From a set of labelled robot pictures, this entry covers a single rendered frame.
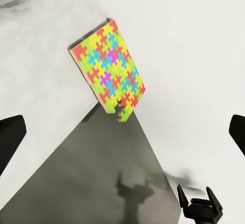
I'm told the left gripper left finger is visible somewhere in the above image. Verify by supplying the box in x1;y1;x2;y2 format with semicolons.
0;115;27;175

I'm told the jigsaw puzzle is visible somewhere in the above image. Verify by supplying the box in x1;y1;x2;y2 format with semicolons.
69;20;145;122

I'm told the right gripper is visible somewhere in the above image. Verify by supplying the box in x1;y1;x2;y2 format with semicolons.
177;185;223;224

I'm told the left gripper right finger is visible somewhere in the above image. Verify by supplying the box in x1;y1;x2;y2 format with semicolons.
229;114;245;156

